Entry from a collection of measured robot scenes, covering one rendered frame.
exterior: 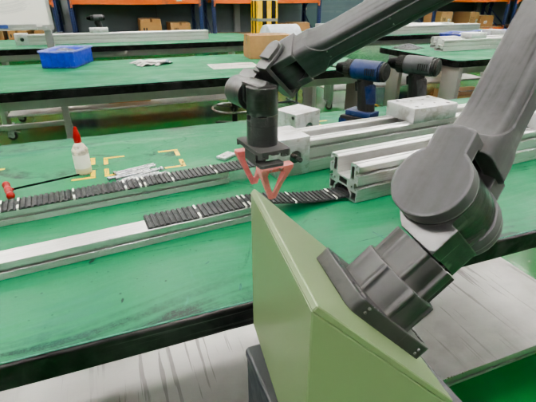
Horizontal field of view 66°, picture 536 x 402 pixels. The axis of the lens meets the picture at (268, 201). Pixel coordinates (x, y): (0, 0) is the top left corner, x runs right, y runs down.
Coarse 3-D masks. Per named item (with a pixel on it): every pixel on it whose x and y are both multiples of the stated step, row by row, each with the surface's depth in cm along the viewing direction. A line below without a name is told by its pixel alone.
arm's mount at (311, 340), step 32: (256, 192) 46; (256, 224) 45; (288, 224) 45; (256, 256) 48; (288, 256) 35; (256, 288) 50; (288, 288) 35; (320, 288) 33; (256, 320) 53; (288, 320) 36; (320, 320) 30; (352, 320) 33; (288, 352) 37; (320, 352) 31; (352, 352) 32; (384, 352) 33; (288, 384) 39; (320, 384) 33; (352, 384) 34; (384, 384) 35; (416, 384) 36
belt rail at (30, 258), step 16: (128, 224) 73; (144, 224) 73; (176, 224) 74; (192, 224) 75; (208, 224) 77; (224, 224) 78; (64, 240) 69; (80, 240) 69; (96, 240) 69; (112, 240) 69; (128, 240) 71; (144, 240) 72; (160, 240) 73; (0, 256) 64; (16, 256) 64; (32, 256) 64; (48, 256) 66; (64, 256) 67; (80, 256) 68; (96, 256) 69; (0, 272) 64; (16, 272) 64; (32, 272) 66
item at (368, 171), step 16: (528, 128) 107; (384, 144) 96; (400, 144) 96; (416, 144) 99; (528, 144) 107; (336, 160) 91; (352, 160) 92; (368, 160) 86; (384, 160) 86; (400, 160) 88; (336, 176) 92; (352, 176) 87; (368, 176) 86; (384, 176) 88; (352, 192) 88; (368, 192) 88; (384, 192) 90
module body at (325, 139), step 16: (304, 128) 107; (320, 128) 108; (336, 128) 110; (352, 128) 112; (368, 128) 107; (384, 128) 108; (400, 128) 110; (416, 128) 115; (432, 128) 116; (320, 144) 102; (336, 144) 103; (352, 144) 105; (368, 144) 108; (320, 160) 103
